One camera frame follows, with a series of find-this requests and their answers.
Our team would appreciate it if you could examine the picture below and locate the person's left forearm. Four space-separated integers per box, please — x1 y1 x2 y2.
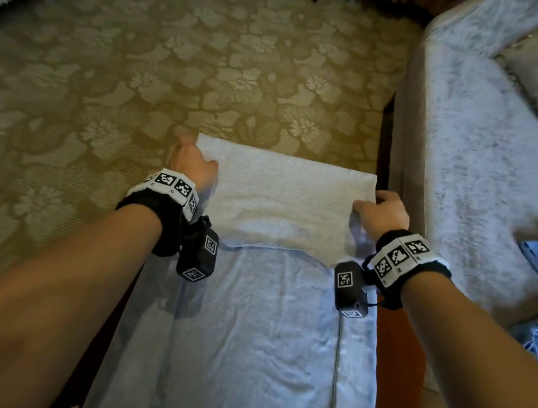
0 183 167 408

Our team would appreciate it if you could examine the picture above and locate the pale patterned sofa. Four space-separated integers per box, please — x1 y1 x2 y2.
357 0 538 399

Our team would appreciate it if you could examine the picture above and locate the black wrist camera with marker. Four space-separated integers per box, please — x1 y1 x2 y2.
174 213 224 285
328 259 377 322

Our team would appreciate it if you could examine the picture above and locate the person's right hand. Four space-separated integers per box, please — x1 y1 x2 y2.
348 186 415 247

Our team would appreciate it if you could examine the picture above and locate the white towel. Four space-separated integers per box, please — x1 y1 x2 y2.
81 122 418 408

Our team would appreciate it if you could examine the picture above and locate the person's left hand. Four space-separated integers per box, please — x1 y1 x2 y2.
166 131 224 194

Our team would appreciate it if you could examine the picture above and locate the black wristband with marker tags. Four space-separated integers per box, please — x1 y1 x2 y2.
110 162 204 262
357 224 458 318

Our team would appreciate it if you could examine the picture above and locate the person's right forearm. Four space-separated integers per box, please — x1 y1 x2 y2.
383 267 538 408

